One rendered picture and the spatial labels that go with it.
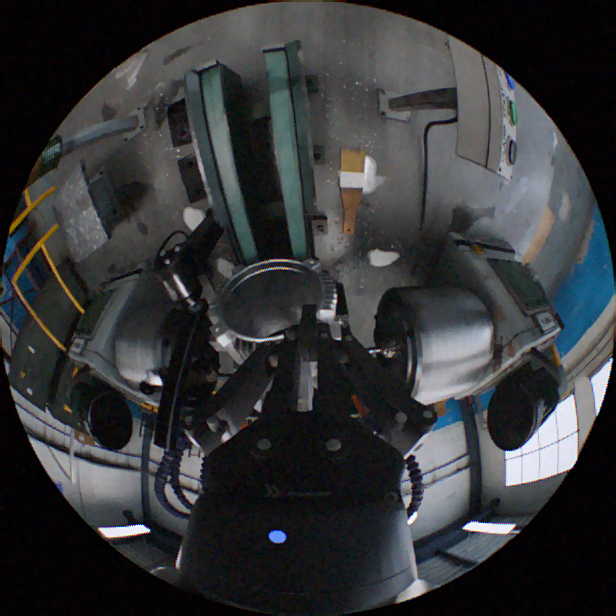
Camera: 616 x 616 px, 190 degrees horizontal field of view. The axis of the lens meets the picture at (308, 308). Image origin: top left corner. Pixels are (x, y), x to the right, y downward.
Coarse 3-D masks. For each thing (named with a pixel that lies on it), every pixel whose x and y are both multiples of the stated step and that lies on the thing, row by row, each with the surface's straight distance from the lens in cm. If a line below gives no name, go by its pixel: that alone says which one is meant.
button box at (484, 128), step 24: (456, 48) 27; (456, 72) 26; (480, 72) 25; (480, 96) 24; (504, 96) 24; (480, 120) 23; (504, 120) 23; (456, 144) 23; (480, 144) 22; (504, 144) 23; (504, 168) 24
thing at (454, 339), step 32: (416, 288) 38; (448, 288) 42; (384, 320) 43; (416, 320) 31; (448, 320) 34; (480, 320) 39; (384, 352) 35; (416, 352) 31; (448, 352) 33; (480, 352) 39; (416, 384) 32; (448, 384) 37
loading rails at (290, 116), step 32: (288, 64) 35; (192, 96) 34; (224, 96) 33; (288, 96) 30; (192, 128) 32; (224, 128) 32; (288, 128) 30; (224, 160) 32; (288, 160) 30; (320, 160) 40; (224, 192) 33; (256, 192) 41; (288, 192) 31; (224, 224) 34; (256, 224) 38; (288, 224) 33; (320, 224) 44; (256, 256) 37
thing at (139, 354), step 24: (144, 312) 50; (168, 312) 42; (120, 336) 51; (144, 336) 43; (168, 336) 41; (120, 360) 51; (144, 360) 42; (168, 360) 41; (192, 360) 42; (216, 360) 56; (144, 384) 46; (192, 384) 46; (192, 408) 48
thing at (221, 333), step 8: (240, 264) 36; (312, 264) 32; (320, 264) 32; (232, 272) 35; (320, 272) 33; (320, 320) 24; (216, 328) 27; (224, 328) 26; (216, 336) 26; (224, 336) 26; (224, 344) 27
